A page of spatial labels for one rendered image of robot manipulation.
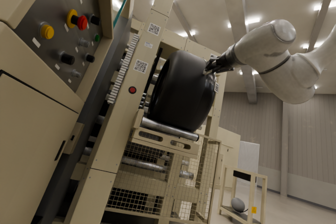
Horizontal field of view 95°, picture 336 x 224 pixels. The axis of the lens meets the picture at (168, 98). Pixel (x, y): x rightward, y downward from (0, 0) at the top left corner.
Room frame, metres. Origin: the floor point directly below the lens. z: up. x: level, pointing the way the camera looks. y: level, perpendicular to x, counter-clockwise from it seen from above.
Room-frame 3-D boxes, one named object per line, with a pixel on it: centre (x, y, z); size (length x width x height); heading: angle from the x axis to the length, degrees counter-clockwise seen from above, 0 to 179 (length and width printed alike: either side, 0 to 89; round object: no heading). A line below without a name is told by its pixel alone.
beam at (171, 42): (1.31, -0.07, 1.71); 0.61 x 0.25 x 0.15; 104
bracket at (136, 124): (0.95, 0.15, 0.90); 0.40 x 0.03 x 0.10; 14
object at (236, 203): (2.82, -1.61, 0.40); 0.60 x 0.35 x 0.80; 24
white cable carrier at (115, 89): (0.87, 0.30, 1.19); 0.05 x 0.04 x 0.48; 14
